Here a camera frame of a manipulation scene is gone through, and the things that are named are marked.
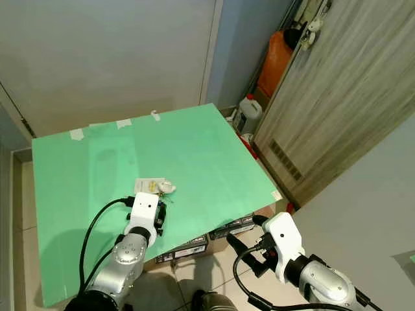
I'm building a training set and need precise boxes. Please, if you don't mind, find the dark robot foot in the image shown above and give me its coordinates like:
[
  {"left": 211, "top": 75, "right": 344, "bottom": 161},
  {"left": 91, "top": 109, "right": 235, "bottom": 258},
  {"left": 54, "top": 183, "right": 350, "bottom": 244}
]
[{"left": 191, "top": 290, "right": 241, "bottom": 311}]

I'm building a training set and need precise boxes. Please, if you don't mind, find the red object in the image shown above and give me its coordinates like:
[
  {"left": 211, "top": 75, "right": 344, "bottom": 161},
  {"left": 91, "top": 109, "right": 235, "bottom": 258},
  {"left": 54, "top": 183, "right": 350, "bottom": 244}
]
[{"left": 240, "top": 133, "right": 257, "bottom": 159}]

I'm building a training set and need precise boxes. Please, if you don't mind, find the white plush toy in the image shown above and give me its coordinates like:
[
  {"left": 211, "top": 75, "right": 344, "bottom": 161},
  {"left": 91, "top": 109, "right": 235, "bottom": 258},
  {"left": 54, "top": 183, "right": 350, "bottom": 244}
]
[{"left": 302, "top": 18, "right": 325, "bottom": 51}]

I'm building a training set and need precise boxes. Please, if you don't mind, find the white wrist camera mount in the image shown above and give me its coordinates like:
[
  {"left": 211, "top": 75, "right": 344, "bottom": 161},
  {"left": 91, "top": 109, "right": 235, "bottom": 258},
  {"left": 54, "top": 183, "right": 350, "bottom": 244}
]
[
  {"left": 128, "top": 192, "right": 165, "bottom": 242},
  {"left": 261, "top": 212, "right": 305, "bottom": 282}
]

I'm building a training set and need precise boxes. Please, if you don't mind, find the orange plastic bag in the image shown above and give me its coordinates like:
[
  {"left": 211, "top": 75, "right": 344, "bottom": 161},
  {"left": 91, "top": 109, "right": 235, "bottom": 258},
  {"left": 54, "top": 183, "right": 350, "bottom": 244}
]
[{"left": 257, "top": 29, "right": 294, "bottom": 99}]

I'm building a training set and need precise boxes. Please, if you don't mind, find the white card with yellow print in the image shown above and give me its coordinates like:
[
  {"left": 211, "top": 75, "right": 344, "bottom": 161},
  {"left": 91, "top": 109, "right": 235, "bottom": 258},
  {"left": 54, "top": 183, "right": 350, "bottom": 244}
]
[{"left": 134, "top": 177, "right": 165, "bottom": 194}]

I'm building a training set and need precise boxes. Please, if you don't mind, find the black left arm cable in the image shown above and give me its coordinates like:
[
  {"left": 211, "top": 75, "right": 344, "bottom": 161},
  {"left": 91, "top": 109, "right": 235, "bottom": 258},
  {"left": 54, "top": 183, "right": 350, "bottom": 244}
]
[{"left": 79, "top": 198, "right": 136, "bottom": 292}]

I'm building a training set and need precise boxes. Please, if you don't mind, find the grey wood grain door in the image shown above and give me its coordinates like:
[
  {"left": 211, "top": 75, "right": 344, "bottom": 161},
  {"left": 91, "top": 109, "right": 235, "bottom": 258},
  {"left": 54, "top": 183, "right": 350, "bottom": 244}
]
[{"left": 253, "top": 0, "right": 415, "bottom": 208}]

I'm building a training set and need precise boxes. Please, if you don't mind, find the black bag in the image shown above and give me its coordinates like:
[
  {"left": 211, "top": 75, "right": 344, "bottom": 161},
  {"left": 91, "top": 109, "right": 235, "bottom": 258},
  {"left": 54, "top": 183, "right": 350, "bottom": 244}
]
[{"left": 284, "top": 21, "right": 307, "bottom": 49}]

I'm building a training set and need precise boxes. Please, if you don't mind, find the white plastic jug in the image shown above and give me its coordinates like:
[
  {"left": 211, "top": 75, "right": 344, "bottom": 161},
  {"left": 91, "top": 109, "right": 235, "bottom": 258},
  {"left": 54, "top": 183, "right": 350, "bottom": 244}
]
[{"left": 237, "top": 94, "right": 263, "bottom": 135}]

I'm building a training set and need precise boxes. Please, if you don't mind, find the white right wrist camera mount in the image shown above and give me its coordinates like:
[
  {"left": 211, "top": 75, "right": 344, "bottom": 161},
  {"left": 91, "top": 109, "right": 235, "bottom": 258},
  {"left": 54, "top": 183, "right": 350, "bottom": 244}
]
[{"left": 261, "top": 212, "right": 305, "bottom": 282}]

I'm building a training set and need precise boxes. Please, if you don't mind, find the black and white carton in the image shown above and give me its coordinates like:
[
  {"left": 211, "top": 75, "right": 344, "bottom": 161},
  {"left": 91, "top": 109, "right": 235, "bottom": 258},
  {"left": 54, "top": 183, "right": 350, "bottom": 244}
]
[{"left": 156, "top": 235, "right": 209, "bottom": 264}]

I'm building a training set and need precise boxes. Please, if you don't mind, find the green paper table cover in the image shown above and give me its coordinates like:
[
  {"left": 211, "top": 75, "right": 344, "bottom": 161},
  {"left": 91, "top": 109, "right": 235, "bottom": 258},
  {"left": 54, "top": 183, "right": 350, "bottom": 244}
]
[{"left": 31, "top": 102, "right": 283, "bottom": 308}]

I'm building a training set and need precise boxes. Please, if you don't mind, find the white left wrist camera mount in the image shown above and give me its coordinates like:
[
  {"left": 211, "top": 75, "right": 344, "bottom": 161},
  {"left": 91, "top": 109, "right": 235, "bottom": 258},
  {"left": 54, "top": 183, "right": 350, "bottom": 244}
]
[{"left": 128, "top": 192, "right": 165, "bottom": 242}]

